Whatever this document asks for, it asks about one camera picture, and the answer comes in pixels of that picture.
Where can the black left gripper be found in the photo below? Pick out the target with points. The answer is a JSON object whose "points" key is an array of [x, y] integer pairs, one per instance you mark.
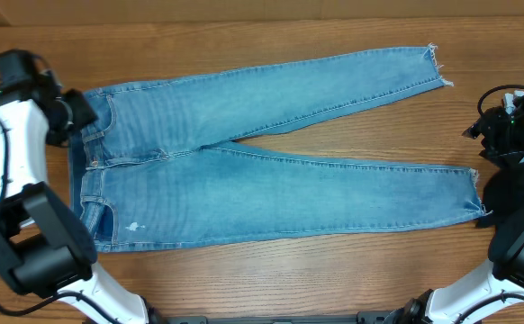
{"points": [[78, 112]]}

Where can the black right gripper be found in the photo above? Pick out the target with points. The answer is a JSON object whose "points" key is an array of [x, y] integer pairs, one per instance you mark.
{"points": [[478, 131]]}

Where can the blue denim jeans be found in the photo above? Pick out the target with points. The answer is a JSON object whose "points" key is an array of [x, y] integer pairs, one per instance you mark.
{"points": [[164, 165]]}

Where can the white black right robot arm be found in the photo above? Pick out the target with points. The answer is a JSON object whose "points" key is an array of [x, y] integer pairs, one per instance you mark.
{"points": [[497, 283]]}

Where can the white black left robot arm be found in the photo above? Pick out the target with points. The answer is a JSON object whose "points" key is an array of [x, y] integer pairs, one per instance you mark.
{"points": [[46, 253]]}

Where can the black garment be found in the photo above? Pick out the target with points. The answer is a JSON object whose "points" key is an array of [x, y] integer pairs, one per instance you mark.
{"points": [[502, 196]]}

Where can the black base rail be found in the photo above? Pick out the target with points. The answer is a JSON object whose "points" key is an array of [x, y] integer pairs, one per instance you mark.
{"points": [[362, 317]]}

